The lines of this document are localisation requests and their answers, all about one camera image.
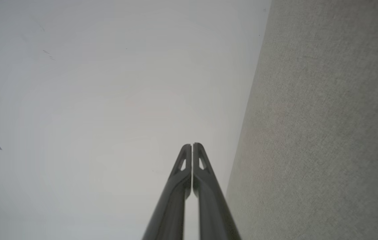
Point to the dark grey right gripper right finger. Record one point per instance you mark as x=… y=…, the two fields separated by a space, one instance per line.
x=212 y=210

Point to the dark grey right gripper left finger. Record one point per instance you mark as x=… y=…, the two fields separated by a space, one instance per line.
x=172 y=206

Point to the grey fabric sofa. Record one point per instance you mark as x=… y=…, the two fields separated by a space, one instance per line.
x=325 y=116

